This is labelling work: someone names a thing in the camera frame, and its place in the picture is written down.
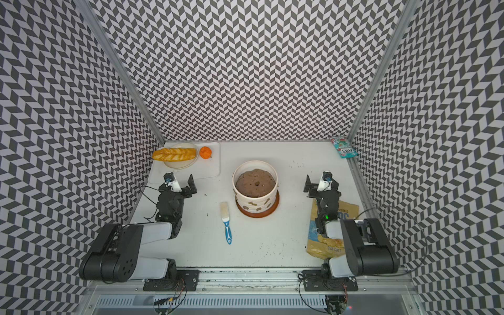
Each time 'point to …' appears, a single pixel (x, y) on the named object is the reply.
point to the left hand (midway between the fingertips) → (182, 179)
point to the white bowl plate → (181, 164)
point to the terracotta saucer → (262, 214)
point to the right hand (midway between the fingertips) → (317, 179)
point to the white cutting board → (202, 168)
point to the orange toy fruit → (205, 152)
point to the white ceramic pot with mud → (255, 185)
